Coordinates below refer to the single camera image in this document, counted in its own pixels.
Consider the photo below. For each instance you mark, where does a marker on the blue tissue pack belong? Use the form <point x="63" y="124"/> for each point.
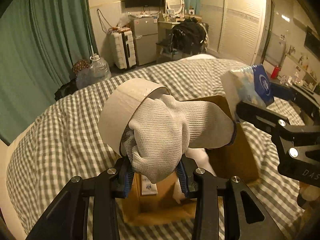
<point x="249" y="84"/>

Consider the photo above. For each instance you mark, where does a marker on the white cream tube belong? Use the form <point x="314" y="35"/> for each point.
<point x="147" y="187"/>

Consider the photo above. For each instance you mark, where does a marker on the white sliding wardrobe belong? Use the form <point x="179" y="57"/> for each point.
<point x="235" y="28"/>

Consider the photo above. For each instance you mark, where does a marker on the white hard suitcase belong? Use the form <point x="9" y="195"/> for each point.
<point x="123" y="49"/>

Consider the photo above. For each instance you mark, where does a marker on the white vanity mirror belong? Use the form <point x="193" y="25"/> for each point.
<point x="174" y="5"/>

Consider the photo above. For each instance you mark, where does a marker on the brown cardboard box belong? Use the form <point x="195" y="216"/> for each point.
<point x="233" y="159"/>

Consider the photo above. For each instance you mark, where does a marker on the silver mini fridge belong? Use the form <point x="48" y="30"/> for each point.
<point x="145" y="35"/>

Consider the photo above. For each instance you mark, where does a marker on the clear water jug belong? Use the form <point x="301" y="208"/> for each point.
<point x="98" y="71"/>

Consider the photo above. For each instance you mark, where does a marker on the black clothes pile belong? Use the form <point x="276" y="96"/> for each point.
<point x="188" y="37"/>

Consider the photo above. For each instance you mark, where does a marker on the checkered bed quilt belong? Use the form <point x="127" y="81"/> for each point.
<point x="64" y="141"/>

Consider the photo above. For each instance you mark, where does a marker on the green window curtain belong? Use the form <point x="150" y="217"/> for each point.
<point x="41" y="40"/>

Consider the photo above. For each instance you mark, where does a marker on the brown patterned bag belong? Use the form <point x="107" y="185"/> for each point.
<point x="80" y="65"/>

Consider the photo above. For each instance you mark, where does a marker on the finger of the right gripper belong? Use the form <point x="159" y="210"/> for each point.
<point x="282" y="91"/>
<point x="262" y="118"/>

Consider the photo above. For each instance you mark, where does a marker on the white knitted sock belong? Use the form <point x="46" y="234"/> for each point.
<point x="162" y="129"/>

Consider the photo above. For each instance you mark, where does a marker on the red fire extinguisher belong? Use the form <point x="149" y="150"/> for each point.
<point x="275" y="72"/>

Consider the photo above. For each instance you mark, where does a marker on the dressing table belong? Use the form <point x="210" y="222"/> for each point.
<point x="164" y="32"/>

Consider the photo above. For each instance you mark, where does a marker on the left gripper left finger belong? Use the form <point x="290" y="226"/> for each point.
<point x="111" y="184"/>

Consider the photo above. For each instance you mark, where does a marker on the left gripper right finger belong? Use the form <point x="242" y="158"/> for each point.
<point x="199" y="184"/>

